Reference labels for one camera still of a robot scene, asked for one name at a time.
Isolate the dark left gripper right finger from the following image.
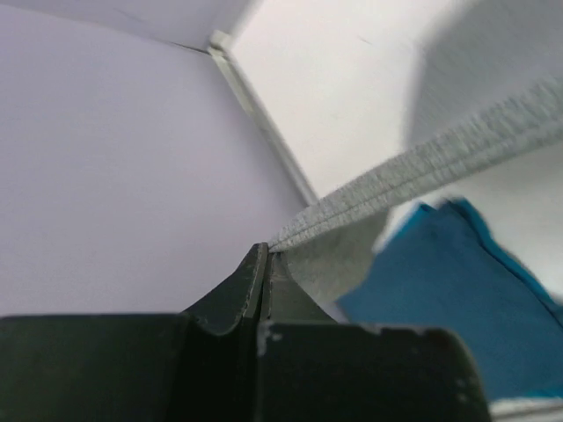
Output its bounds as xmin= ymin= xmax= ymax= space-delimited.
xmin=257 ymin=255 xmax=491 ymax=421

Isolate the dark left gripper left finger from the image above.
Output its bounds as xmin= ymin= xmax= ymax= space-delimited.
xmin=1 ymin=244 xmax=268 ymax=421

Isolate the grey t shirt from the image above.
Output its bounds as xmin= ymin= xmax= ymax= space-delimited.
xmin=268 ymin=77 xmax=562 ymax=303

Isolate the folded blue t shirt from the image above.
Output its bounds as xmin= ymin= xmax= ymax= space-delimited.
xmin=338 ymin=199 xmax=562 ymax=401

